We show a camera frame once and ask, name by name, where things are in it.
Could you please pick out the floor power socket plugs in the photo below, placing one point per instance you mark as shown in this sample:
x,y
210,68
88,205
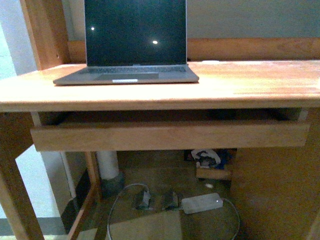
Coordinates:
x,y
168,201

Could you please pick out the wooden pull-out keyboard tray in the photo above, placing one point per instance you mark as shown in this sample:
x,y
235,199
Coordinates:
x,y
145,136

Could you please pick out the white pipe with grey base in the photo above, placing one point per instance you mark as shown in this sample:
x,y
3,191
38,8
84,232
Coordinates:
x,y
112,179

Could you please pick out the small wooden box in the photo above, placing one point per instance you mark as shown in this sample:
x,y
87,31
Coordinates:
x,y
215,174

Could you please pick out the crumpled cloth bundle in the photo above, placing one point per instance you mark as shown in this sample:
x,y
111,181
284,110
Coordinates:
x,y
211,158

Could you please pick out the white cable grommet cover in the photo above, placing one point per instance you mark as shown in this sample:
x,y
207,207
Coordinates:
x,y
210,61

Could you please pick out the grey open laptop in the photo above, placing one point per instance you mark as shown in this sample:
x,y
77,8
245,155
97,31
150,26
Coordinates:
x,y
134,42

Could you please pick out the white power adapter brick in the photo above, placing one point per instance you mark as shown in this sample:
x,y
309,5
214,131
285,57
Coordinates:
x,y
201,203

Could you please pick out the wooden desk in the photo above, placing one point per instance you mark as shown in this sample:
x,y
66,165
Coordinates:
x,y
277,189

